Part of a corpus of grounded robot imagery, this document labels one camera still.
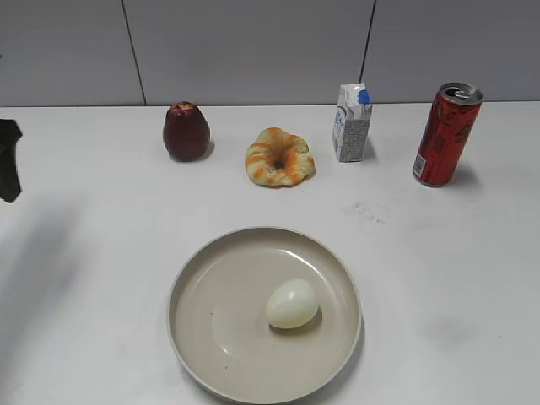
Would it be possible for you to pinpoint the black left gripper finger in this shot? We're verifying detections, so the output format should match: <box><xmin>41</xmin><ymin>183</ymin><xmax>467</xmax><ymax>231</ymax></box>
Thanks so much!
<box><xmin>0</xmin><ymin>119</ymin><xmax>22</xmax><ymax>203</ymax></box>

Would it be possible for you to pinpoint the white egg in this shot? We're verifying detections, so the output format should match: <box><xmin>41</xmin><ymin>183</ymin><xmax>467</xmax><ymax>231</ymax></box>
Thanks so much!
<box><xmin>266</xmin><ymin>278</ymin><xmax>319</xmax><ymax>329</ymax></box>

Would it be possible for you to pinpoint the beige round plate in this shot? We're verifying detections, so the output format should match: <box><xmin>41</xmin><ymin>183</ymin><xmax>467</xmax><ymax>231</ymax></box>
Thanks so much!
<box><xmin>168</xmin><ymin>227</ymin><xmax>363</xmax><ymax>404</ymax></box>

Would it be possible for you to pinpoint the dark red wax apple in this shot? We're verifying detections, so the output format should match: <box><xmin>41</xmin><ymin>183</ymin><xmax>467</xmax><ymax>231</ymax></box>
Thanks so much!
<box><xmin>163</xmin><ymin>101</ymin><xmax>210</xmax><ymax>162</ymax></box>

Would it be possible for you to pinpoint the small white milk carton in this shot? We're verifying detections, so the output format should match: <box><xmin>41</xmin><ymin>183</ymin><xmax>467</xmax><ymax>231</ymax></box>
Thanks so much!
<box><xmin>332</xmin><ymin>83</ymin><xmax>373</xmax><ymax>163</ymax></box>

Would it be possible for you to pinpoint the red drink can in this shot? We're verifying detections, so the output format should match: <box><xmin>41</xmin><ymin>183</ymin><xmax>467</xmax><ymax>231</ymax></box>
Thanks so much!
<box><xmin>413</xmin><ymin>82</ymin><xmax>483</xmax><ymax>187</ymax></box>

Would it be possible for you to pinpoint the twisted bread ring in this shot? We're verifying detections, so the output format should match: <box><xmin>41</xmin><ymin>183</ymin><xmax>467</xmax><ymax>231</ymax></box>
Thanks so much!
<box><xmin>245</xmin><ymin>127</ymin><xmax>317</xmax><ymax>188</ymax></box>

